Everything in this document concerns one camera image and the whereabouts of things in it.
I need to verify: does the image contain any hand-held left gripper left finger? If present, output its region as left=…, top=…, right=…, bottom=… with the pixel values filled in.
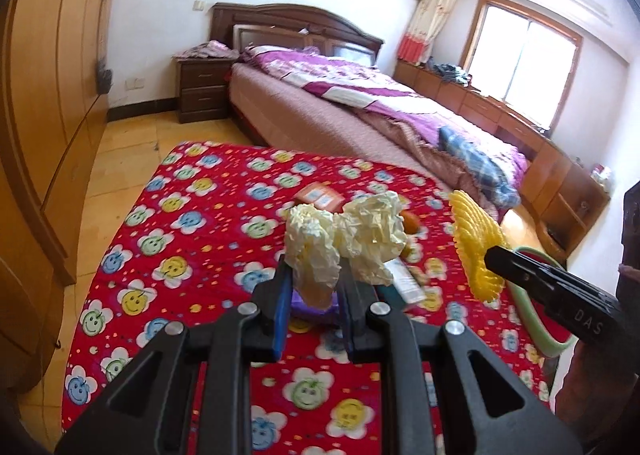
left=55, top=255, right=293, bottom=455

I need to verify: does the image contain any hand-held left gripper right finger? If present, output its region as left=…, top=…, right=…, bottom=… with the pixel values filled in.
left=337, top=267, right=583, bottom=455

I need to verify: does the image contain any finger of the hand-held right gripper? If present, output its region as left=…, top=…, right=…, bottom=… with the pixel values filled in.
left=484, top=246, right=561, bottom=311

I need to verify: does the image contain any yellow foam fruit net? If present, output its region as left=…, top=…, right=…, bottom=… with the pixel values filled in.
left=448, top=190, right=513, bottom=303

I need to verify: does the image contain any cream paper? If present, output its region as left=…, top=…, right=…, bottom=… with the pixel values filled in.
left=284, top=192, right=408, bottom=308

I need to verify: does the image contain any orange carton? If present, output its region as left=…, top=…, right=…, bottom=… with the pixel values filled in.
left=294, top=182, right=344, bottom=212

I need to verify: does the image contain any purple packet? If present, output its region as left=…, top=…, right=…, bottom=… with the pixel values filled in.
left=291, top=289, right=342, bottom=322

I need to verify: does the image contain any white tube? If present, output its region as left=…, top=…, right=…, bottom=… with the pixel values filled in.
left=386, top=257, right=427, bottom=306

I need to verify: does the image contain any red smiley flower blanket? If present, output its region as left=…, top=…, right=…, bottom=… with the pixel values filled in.
left=61, top=142, right=557, bottom=455

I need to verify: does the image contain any blue plaid cloth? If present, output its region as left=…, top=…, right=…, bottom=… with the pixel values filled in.
left=439, top=126, right=521, bottom=208

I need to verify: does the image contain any long wooden cabinet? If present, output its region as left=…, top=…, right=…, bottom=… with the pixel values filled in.
left=392, top=60, right=612, bottom=252

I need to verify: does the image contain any bed with pink sheet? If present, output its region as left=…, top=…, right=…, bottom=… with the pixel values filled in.
left=227, top=46, right=531, bottom=216

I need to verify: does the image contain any pile of clothes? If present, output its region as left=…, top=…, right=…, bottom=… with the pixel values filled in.
left=431, top=62, right=472, bottom=86

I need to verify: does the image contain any wooden framed window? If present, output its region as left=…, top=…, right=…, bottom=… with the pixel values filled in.
left=460, top=0, right=584, bottom=134

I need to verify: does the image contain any dark wooden nightstand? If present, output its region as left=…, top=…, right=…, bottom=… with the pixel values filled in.
left=175, top=57, right=235, bottom=124

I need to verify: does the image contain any bed with purple bedding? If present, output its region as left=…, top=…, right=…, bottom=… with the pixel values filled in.
left=241, top=44, right=530, bottom=186

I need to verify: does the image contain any patterned cloth on nightstand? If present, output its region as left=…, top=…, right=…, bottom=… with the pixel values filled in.
left=172, top=39, right=241, bottom=62

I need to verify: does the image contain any floral curtain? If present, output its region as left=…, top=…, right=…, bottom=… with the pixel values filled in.
left=397, top=0, right=464, bottom=66

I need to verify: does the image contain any dark wooden headboard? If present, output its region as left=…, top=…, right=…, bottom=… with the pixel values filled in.
left=209, top=2, right=385, bottom=68

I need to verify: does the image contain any black charger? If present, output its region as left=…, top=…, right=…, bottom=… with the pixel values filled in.
left=95, top=61, right=114, bottom=96

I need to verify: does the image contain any wooden wardrobe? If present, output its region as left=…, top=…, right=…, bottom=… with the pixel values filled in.
left=0, top=0, right=132, bottom=388

